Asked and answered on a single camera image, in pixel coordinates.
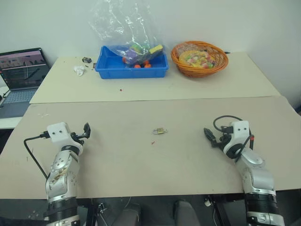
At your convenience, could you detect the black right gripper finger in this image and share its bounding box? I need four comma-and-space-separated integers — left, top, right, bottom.
206, 133, 219, 149
203, 127, 215, 141

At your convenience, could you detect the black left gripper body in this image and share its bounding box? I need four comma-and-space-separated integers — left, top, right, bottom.
70, 131, 86, 145

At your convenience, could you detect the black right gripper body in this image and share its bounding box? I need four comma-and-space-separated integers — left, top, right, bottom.
213, 131, 233, 149

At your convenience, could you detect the crumpled white tissue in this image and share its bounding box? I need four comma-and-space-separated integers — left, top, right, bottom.
73, 65, 87, 77

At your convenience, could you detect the beige cardboard sheet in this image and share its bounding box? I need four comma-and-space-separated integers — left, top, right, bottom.
0, 95, 301, 200
30, 51, 282, 105

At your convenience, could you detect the blue plastic bin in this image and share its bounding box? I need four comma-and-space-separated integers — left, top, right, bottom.
95, 45, 170, 80

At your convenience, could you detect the orange woven basket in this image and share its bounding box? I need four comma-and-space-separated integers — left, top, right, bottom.
170, 41, 230, 77

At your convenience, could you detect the clear bag of candies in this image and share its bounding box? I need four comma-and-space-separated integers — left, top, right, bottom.
177, 45, 216, 69

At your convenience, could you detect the open laptop computer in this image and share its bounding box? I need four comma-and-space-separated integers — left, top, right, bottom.
0, 48, 51, 119

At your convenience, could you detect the purple plastic toy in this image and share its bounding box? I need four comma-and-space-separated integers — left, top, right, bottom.
122, 47, 144, 65

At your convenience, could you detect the yellow sponge block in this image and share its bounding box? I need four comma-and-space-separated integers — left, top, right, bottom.
149, 44, 165, 55

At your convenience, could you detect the clear plastic bag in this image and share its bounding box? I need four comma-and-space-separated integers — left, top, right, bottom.
88, 0, 166, 67

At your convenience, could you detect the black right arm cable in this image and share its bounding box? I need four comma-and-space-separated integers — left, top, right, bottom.
213, 115, 244, 133

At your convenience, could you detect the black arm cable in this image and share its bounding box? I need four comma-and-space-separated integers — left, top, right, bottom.
24, 132, 49, 179
213, 115, 244, 133

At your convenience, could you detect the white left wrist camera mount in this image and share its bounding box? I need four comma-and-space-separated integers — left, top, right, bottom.
46, 122, 84, 150

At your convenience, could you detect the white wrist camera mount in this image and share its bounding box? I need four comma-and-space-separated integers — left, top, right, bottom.
222, 121, 251, 154
46, 122, 84, 150

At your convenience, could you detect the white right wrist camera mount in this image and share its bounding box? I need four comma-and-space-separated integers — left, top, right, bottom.
222, 121, 251, 154

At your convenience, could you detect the black cable with red plug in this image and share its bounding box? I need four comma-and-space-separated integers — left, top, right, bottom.
243, 129, 256, 151

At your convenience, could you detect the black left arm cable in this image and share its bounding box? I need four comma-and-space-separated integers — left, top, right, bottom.
24, 132, 49, 179

